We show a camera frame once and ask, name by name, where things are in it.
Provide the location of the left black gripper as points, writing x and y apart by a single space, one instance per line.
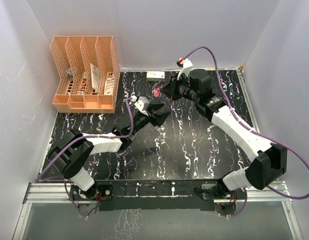
157 119

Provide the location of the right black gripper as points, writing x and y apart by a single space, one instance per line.
171 89

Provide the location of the red strap keychain with ring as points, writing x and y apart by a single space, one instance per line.
157 93

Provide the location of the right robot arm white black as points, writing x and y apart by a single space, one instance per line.
268 160

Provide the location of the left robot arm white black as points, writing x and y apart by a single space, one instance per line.
72 151

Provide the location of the small white red box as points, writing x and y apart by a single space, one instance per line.
155 76

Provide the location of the white labelled packet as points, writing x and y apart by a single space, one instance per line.
109 85

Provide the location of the white paper packet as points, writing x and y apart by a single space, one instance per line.
95 77

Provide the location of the orange plastic file organizer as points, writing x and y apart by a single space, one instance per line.
75 93

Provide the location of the round metal object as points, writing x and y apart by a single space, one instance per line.
69 72

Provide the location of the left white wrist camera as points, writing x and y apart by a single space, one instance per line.
141 103

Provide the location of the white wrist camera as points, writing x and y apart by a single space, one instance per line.
185 66
141 103

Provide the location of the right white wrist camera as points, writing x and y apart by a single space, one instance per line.
185 66

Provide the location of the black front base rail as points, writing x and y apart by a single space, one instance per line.
156 194

